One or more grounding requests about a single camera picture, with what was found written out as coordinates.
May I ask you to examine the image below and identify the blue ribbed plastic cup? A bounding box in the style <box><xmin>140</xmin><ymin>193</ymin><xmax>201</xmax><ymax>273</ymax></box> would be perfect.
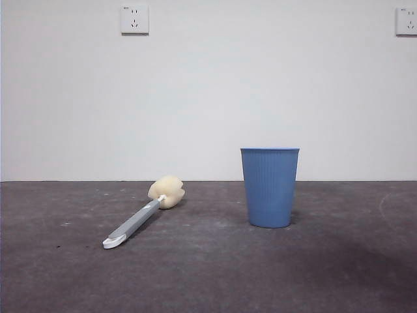
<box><xmin>240</xmin><ymin>147</ymin><xmax>300</xmax><ymax>229</ymax></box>

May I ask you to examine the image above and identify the grey-handled sponge cup brush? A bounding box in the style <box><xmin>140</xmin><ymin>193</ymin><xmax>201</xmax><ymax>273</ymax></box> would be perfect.
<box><xmin>102</xmin><ymin>175</ymin><xmax>186</xmax><ymax>250</ymax></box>

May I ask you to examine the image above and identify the white wall socket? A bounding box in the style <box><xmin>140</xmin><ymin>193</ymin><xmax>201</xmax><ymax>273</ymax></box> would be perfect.
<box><xmin>395</xmin><ymin>7</ymin><xmax>417</xmax><ymax>37</ymax></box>
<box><xmin>121</xmin><ymin>5</ymin><xmax>151</xmax><ymax>36</ymax></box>

